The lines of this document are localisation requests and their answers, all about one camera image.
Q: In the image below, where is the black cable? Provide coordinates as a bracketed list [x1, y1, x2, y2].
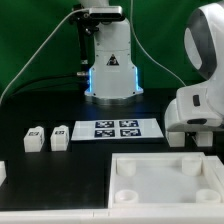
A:
[6, 73, 88, 98]

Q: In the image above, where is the grey camera on mount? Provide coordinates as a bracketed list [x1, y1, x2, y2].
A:
[89, 6, 123, 20]

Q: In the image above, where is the marker sheet with tags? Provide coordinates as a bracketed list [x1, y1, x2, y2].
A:
[71, 118, 163, 141]

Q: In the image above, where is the white block left edge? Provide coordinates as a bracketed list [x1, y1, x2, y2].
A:
[0, 161, 6, 186]

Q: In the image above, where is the white front rail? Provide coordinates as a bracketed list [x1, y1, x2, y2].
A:
[0, 206, 224, 224]

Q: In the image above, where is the black camera stand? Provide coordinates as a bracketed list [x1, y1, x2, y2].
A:
[69, 4, 99, 71]

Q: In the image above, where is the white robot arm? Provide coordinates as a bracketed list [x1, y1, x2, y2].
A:
[79, 0, 224, 132]

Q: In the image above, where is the white square tabletop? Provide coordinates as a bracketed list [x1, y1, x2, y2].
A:
[108, 152, 224, 208]

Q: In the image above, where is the white cable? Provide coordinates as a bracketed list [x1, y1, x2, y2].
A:
[0, 8, 90, 105]

